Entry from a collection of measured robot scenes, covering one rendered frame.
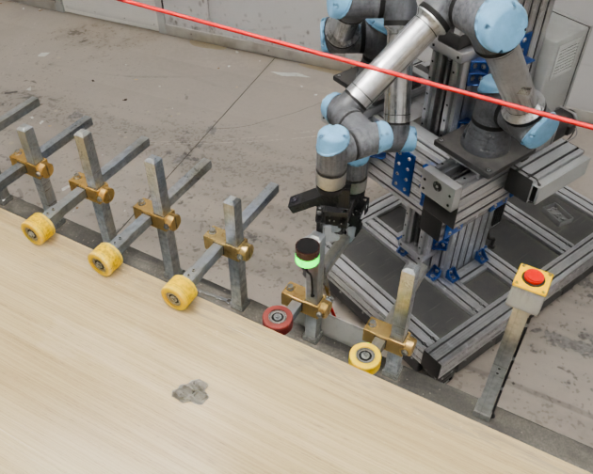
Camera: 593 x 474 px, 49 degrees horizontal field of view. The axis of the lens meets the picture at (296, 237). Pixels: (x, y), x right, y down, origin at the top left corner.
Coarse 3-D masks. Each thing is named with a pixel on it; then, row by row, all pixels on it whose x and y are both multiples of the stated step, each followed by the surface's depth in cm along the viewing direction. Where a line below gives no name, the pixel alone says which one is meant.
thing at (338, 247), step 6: (342, 240) 197; (348, 240) 198; (336, 246) 195; (342, 246) 195; (330, 252) 193; (336, 252) 193; (342, 252) 196; (330, 258) 191; (336, 258) 193; (330, 264) 190; (294, 300) 179; (288, 306) 178; (294, 306) 178; (300, 306) 179; (294, 312) 176; (294, 318) 177
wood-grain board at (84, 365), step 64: (0, 256) 185; (64, 256) 185; (0, 320) 168; (64, 320) 169; (128, 320) 169; (192, 320) 169; (0, 384) 154; (64, 384) 155; (128, 384) 155; (256, 384) 155; (320, 384) 155; (384, 384) 155; (0, 448) 143; (64, 448) 143; (128, 448) 143; (192, 448) 143; (256, 448) 143; (320, 448) 143; (384, 448) 143; (448, 448) 143; (512, 448) 144
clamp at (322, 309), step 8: (296, 288) 181; (304, 288) 181; (288, 296) 180; (296, 296) 179; (304, 296) 179; (288, 304) 182; (304, 304) 178; (312, 304) 177; (320, 304) 177; (328, 304) 177; (304, 312) 181; (312, 312) 179; (320, 312) 177; (328, 312) 179
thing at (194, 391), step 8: (184, 384) 155; (192, 384) 153; (200, 384) 154; (176, 392) 152; (184, 392) 152; (192, 392) 152; (200, 392) 151; (184, 400) 151; (192, 400) 151; (200, 400) 151
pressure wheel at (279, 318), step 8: (264, 312) 170; (272, 312) 170; (280, 312) 170; (288, 312) 170; (264, 320) 168; (272, 320) 169; (280, 320) 169; (288, 320) 168; (272, 328) 167; (280, 328) 167; (288, 328) 168
